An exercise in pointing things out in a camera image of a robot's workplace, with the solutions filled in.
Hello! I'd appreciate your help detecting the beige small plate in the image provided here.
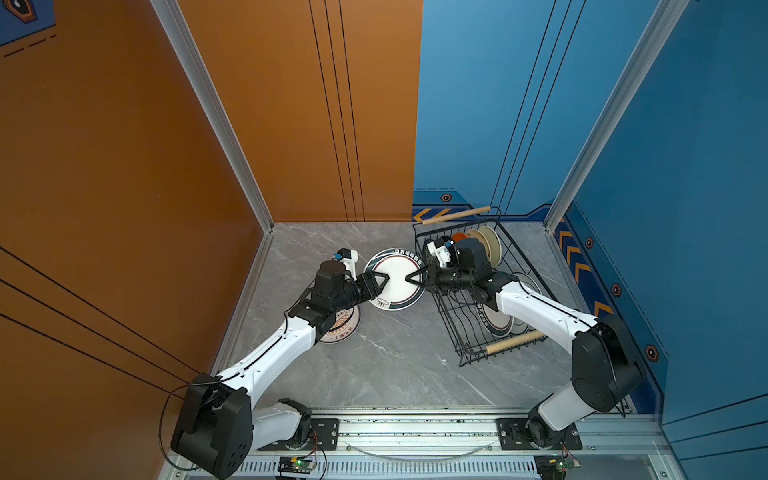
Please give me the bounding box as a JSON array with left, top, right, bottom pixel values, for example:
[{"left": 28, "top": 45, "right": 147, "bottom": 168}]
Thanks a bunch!
[{"left": 466, "top": 229, "right": 492, "bottom": 261}]

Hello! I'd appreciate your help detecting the far wooden rack handle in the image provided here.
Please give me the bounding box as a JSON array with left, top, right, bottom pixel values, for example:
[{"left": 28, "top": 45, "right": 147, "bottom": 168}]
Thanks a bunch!
[{"left": 421, "top": 206, "right": 492, "bottom": 226}]

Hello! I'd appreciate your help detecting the black wire dish rack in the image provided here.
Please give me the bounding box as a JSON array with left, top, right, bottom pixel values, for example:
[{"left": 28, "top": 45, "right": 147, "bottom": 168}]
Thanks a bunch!
[{"left": 412, "top": 211, "right": 552, "bottom": 366}]

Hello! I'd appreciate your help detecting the green circuit board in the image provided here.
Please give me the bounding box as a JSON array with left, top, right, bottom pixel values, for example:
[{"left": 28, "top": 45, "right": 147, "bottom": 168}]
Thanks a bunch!
[
  {"left": 277, "top": 457, "right": 318, "bottom": 478},
  {"left": 534, "top": 457, "right": 581, "bottom": 480}
]

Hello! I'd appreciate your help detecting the cream small plate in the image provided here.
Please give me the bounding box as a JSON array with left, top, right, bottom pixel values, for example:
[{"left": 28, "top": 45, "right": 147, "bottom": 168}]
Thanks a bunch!
[{"left": 478, "top": 225, "right": 502, "bottom": 267}]

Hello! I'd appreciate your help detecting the white plate orange sunburst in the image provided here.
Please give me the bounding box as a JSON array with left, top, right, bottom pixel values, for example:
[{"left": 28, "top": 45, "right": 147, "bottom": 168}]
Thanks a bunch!
[{"left": 319, "top": 306, "right": 361, "bottom": 344}]

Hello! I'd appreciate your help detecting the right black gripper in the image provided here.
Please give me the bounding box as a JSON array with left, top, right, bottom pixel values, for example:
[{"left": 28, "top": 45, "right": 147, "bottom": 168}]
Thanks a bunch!
[{"left": 405, "top": 262, "right": 475, "bottom": 297}]

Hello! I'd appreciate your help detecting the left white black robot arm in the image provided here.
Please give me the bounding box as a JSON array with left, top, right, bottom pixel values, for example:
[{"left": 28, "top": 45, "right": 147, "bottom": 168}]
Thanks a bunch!
[{"left": 162, "top": 259, "right": 389, "bottom": 479}]

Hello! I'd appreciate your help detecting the near wooden rack handle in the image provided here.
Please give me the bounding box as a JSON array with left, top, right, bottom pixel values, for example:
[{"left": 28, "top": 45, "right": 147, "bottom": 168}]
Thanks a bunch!
[{"left": 485, "top": 330, "right": 546, "bottom": 355}]

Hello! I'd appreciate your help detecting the left green circuit board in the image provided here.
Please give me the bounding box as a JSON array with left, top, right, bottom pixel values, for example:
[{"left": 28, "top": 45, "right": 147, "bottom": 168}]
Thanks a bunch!
[{"left": 277, "top": 457, "right": 318, "bottom": 478}]

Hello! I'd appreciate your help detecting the white plate dark rim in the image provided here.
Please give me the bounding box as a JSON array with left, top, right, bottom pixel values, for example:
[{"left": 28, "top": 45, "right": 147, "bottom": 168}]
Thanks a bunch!
[{"left": 364, "top": 248, "right": 425, "bottom": 311}]

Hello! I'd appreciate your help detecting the right green circuit board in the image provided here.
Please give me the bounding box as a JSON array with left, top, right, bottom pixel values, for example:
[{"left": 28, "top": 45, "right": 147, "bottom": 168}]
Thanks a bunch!
[{"left": 534, "top": 457, "right": 581, "bottom": 480}]

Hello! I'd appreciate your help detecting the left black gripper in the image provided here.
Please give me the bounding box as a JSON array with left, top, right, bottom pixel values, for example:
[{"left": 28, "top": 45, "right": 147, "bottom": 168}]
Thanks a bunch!
[{"left": 330, "top": 271, "right": 389, "bottom": 316}]

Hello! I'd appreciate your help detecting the white plate green rim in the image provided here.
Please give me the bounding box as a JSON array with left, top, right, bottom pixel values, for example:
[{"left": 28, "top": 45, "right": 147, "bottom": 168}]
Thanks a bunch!
[{"left": 478, "top": 305, "right": 514, "bottom": 338}]

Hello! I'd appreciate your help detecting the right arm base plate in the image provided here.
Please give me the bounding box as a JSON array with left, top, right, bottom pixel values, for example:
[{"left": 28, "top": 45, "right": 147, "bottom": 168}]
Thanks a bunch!
[{"left": 495, "top": 417, "right": 583, "bottom": 451}]

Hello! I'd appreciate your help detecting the wooden rack handle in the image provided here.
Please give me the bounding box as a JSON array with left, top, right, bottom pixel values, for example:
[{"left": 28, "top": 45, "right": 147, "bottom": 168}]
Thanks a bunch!
[
  {"left": 421, "top": 206, "right": 492, "bottom": 226},
  {"left": 485, "top": 330, "right": 546, "bottom": 355}
]

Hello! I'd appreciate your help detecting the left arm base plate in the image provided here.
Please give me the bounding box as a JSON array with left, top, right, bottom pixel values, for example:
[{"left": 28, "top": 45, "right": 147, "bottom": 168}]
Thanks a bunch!
[{"left": 259, "top": 417, "right": 340, "bottom": 452}]

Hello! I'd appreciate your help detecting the white plate grey pattern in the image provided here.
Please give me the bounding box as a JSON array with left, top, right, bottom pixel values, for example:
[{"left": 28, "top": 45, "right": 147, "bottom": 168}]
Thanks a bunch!
[{"left": 509, "top": 272, "right": 541, "bottom": 335}]

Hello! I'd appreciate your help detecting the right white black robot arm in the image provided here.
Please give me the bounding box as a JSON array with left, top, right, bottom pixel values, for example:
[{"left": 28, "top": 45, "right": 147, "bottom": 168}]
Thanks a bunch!
[{"left": 404, "top": 238, "right": 647, "bottom": 449}]

